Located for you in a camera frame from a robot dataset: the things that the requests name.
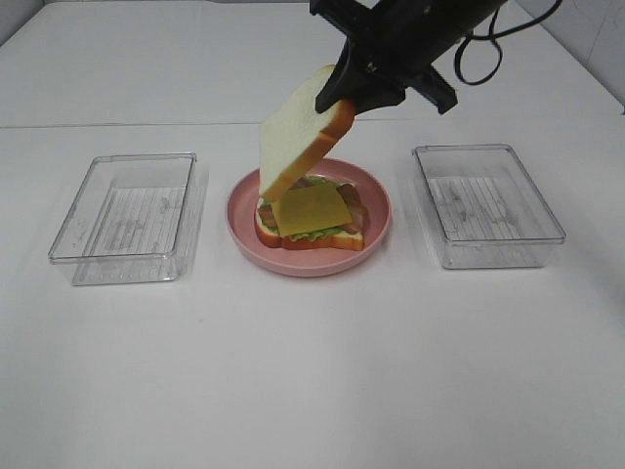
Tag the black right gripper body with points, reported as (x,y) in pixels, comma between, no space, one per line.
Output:
(407,35)

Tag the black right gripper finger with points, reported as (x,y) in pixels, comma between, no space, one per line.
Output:
(434,88)
(362,79)

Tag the white bread slice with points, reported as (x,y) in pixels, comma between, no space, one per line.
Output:
(295,137)
(331,238)

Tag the pink bacon strip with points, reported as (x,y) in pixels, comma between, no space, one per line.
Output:
(350,195)

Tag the yellow cheese slice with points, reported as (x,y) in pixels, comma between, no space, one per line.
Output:
(310,209)

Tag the brown bacon strip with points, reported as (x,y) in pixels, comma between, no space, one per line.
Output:
(321,205)

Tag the green lettuce leaf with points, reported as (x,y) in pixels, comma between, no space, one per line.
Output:
(310,212)

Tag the right clear plastic container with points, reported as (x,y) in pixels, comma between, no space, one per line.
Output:
(483,209)

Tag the clear plastic container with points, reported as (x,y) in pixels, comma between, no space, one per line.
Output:
(483,209)
(134,219)

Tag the pink round plate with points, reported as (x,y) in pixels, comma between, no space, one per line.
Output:
(312,262)

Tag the left clear plastic container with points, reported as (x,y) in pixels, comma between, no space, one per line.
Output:
(134,219)

